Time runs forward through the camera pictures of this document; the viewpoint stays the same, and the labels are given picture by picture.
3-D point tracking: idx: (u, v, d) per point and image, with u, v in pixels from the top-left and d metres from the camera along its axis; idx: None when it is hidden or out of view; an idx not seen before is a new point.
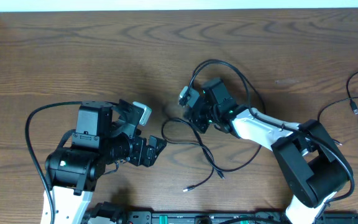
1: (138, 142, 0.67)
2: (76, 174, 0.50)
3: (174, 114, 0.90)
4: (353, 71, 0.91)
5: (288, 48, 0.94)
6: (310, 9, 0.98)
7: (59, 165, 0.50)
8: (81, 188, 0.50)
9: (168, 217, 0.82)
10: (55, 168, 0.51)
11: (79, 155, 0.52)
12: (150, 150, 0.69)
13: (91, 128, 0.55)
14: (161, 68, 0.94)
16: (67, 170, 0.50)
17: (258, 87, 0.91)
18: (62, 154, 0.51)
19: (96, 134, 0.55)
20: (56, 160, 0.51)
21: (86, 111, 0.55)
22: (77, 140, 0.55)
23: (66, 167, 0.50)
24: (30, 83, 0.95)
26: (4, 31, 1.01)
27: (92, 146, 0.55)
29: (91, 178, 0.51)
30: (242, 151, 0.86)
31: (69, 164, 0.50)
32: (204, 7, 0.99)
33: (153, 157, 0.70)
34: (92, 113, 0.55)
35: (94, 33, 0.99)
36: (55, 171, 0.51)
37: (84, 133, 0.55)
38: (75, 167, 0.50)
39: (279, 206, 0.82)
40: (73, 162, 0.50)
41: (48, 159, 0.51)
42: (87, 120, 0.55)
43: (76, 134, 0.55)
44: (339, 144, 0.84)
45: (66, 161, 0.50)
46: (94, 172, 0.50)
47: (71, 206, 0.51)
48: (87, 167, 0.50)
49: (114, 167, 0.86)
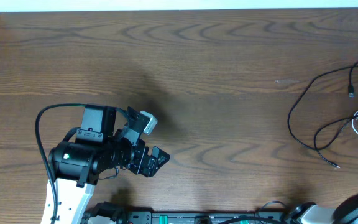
1: (140, 150, 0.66)
2: (79, 167, 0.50)
3: (173, 115, 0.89)
4: (353, 72, 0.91)
5: (288, 48, 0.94)
6: (311, 9, 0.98)
7: (63, 158, 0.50)
8: (84, 181, 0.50)
9: (168, 217, 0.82)
10: (58, 160, 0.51)
11: (82, 148, 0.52)
12: (151, 160, 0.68)
13: (96, 125, 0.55)
14: (161, 68, 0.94)
16: (70, 163, 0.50)
17: (258, 87, 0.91)
18: (66, 147, 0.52)
19: (100, 130, 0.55)
20: (60, 153, 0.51)
21: (91, 109, 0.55)
22: (81, 137, 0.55)
23: (69, 159, 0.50)
24: (30, 83, 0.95)
26: (5, 31, 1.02)
27: (96, 144, 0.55)
29: (93, 172, 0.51)
30: (242, 151, 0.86)
31: (73, 157, 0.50)
32: (204, 7, 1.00)
33: (155, 168, 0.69)
34: (97, 111, 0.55)
35: (94, 33, 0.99)
36: (58, 163, 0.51)
37: (89, 130, 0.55)
38: (78, 160, 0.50)
39: (279, 206, 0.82)
40: (76, 155, 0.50)
41: (52, 152, 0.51)
42: (92, 117, 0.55)
43: (81, 130, 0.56)
44: (337, 167, 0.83)
45: (70, 154, 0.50)
46: (97, 166, 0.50)
47: (73, 198, 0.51)
48: (89, 160, 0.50)
49: (114, 171, 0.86)
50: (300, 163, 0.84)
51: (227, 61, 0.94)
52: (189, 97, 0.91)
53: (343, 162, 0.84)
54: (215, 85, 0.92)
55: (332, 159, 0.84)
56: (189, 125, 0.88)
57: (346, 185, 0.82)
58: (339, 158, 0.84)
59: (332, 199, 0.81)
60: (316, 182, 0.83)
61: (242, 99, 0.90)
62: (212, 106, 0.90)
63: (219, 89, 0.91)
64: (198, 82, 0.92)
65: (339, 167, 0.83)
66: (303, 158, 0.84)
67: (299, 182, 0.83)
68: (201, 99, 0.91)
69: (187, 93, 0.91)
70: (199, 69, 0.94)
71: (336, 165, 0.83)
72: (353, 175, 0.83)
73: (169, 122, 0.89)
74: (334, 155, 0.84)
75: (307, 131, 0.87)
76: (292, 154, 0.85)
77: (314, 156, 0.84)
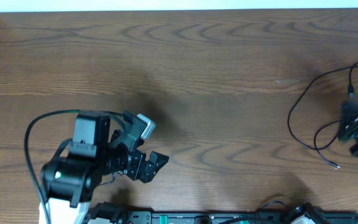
1: (137, 156, 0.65)
2: (71, 185, 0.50)
3: (173, 115, 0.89)
4: (354, 72, 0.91)
5: (288, 48, 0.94)
6: (311, 9, 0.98)
7: (55, 177, 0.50)
8: (77, 199, 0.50)
9: (168, 217, 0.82)
10: (50, 179, 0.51)
11: (74, 165, 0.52)
12: (148, 166, 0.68)
13: (89, 137, 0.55)
14: (161, 68, 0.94)
16: (63, 182, 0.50)
17: (258, 87, 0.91)
18: (58, 165, 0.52)
19: (93, 143, 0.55)
20: (52, 172, 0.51)
21: (83, 119, 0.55)
22: (74, 150, 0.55)
23: (61, 178, 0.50)
24: (30, 83, 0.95)
26: (5, 32, 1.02)
27: (89, 156, 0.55)
29: (86, 189, 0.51)
30: (242, 151, 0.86)
31: (64, 175, 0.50)
32: (204, 8, 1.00)
33: (152, 173, 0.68)
34: (89, 121, 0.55)
35: (94, 33, 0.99)
36: (50, 183, 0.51)
37: (81, 142, 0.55)
38: (71, 178, 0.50)
39: (279, 206, 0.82)
40: (68, 172, 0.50)
41: (44, 171, 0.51)
42: (84, 129, 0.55)
43: (73, 142, 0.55)
44: (337, 167, 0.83)
45: (61, 172, 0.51)
46: (89, 183, 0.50)
47: (66, 217, 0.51)
48: (81, 178, 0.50)
49: None
50: (300, 163, 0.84)
51: (227, 60, 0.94)
52: (188, 97, 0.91)
53: (343, 162, 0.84)
54: (216, 86, 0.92)
55: (332, 159, 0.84)
56: (189, 125, 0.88)
57: (346, 185, 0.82)
58: (339, 158, 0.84)
59: (332, 199, 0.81)
60: (317, 182, 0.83)
61: (242, 99, 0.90)
62: (212, 106, 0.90)
63: (219, 89, 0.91)
64: (198, 82, 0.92)
65: (339, 167, 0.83)
66: (303, 158, 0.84)
67: (299, 182, 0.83)
68: (201, 99, 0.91)
69: (187, 93, 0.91)
70: (199, 69, 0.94)
71: (337, 165, 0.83)
72: (353, 175, 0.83)
73: (169, 122, 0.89)
74: (334, 155, 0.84)
75: (307, 132, 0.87)
76: (292, 155, 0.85)
77: (314, 156, 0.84)
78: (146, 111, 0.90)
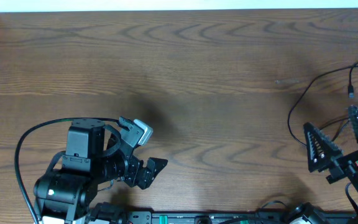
1: (135, 163, 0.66)
2: (66, 201, 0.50)
3: (173, 115, 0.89)
4: (353, 72, 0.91)
5: (288, 48, 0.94)
6: (310, 9, 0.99)
7: (48, 193, 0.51)
8: (72, 215, 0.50)
9: (168, 217, 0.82)
10: (44, 196, 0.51)
11: (68, 180, 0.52)
12: (146, 172, 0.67)
13: (82, 150, 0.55)
14: (161, 68, 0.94)
16: (56, 198, 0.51)
17: (258, 87, 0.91)
18: (51, 182, 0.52)
19: (87, 157, 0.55)
20: (45, 189, 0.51)
21: (76, 133, 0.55)
22: (68, 163, 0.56)
23: (55, 195, 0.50)
24: (30, 83, 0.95)
26: (5, 32, 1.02)
27: (82, 169, 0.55)
29: (81, 205, 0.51)
30: (242, 151, 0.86)
31: (58, 192, 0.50)
32: (204, 8, 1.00)
33: (150, 180, 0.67)
34: (82, 135, 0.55)
35: (94, 33, 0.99)
36: (45, 200, 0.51)
37: (75, 156, 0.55)
38: (65, 195, 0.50)
39: (279, 206, 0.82)
40: (61, 189, 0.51)
41: (38, 188, 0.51)
42: (78, 142, 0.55)
43: (66, 156, 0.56)
44: None
45: (55, 189, 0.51)
46: (84, 198, 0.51)
47: None
48: (76, 194, 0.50)
49: None
50: (299, 163, 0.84)
51: (227, 60, 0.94)
52: (188, 97, 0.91)
53: None
54: (216, 86, 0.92)
55: None
56: (189, 125, 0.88)
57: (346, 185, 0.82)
58: None
59: (332, 199, 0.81)
60: (316, 182, 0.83)
61: (242, 99, 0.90)
62: (212, 106, 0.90)
63: (219, 89, 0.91)
64: (198, 82, 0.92)
65: None
66: (302, 158, 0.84)
67: (299, 182, 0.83)
68: (201, 99, 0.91)
69: (187, 93, 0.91)
70: (199, 69, 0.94)
71: None
72: None
73: (169, 121, 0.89)
74: None
75: None
76: (292, 154, 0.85)
77: None
78: (147, 111, 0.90)
